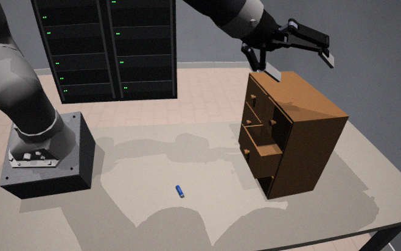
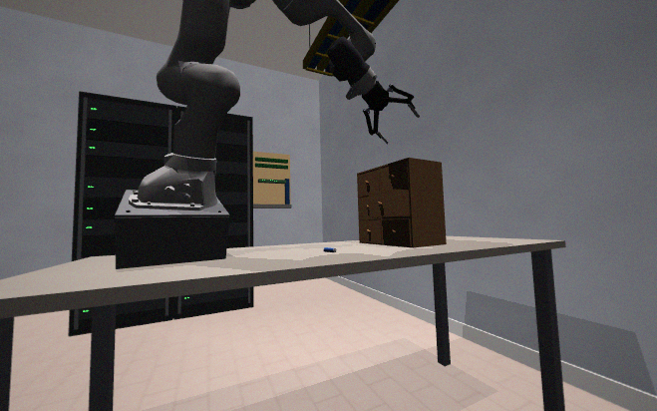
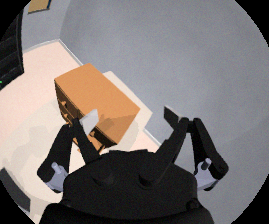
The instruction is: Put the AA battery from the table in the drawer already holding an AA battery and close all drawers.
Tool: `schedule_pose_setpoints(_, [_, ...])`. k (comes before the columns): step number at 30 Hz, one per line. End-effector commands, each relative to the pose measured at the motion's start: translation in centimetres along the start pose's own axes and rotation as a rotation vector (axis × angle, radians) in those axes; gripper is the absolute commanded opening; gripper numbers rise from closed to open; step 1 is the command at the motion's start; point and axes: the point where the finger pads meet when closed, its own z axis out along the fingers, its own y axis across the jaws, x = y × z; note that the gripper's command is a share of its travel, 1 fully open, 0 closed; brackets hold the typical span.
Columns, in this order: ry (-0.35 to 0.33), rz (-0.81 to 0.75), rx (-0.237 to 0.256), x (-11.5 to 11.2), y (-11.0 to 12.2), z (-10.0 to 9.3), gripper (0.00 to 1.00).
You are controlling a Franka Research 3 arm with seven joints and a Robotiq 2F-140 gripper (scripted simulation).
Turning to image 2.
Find brown wooden chest of drawers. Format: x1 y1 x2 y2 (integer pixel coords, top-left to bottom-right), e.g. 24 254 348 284
357 158 447 247

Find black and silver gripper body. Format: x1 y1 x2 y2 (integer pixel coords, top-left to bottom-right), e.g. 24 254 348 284
362 81 389 111

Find brown wooden drawer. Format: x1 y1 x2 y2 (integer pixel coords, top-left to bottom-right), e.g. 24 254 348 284
382 219 412 246
381 161 409 192
360 220 382 243
369 190 410 217
358 170 380 196
359 197 373 218

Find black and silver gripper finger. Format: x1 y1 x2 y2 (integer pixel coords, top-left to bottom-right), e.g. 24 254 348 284
363 103 389 145
382 84 420 118

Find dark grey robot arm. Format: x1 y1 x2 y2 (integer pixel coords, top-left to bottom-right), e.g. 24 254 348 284
129 0 377 210

